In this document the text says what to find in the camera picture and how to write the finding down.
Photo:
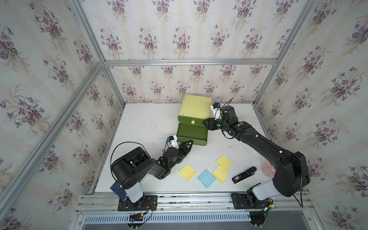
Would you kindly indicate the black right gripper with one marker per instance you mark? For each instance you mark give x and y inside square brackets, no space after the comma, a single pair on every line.
[210,123]

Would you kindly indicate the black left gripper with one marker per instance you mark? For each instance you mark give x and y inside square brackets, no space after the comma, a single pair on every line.
[183,149]

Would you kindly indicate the yellow sticky note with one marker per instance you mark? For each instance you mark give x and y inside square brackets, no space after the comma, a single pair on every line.
[187,172]
[220,174]
[224,162]

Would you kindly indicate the green three-drawer cabinet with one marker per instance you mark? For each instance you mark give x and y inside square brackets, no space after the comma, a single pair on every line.
[193,112]

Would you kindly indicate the blue sticky note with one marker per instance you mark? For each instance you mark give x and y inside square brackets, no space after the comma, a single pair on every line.
[206,179]

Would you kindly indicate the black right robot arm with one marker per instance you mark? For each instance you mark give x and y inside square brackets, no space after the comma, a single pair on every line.
[291,173]

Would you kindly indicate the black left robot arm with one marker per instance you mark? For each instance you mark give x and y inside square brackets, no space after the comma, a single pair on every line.
[129,169]

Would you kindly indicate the black stapler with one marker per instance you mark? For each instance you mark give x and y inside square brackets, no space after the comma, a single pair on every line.
[244,175]

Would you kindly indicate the dark blue book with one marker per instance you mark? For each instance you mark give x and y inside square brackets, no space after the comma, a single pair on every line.
[118,190]

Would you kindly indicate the pink pen holder cup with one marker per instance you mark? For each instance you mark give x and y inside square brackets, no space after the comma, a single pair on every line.
[268,170]

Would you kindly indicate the small circuit board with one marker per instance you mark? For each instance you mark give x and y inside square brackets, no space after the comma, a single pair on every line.
[136,217]

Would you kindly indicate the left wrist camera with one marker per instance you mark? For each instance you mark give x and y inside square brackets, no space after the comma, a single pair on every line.
[172,140]

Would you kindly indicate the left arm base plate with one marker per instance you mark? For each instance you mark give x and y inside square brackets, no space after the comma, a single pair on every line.
[146,203]

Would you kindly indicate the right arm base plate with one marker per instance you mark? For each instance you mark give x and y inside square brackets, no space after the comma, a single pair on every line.
[249,201]

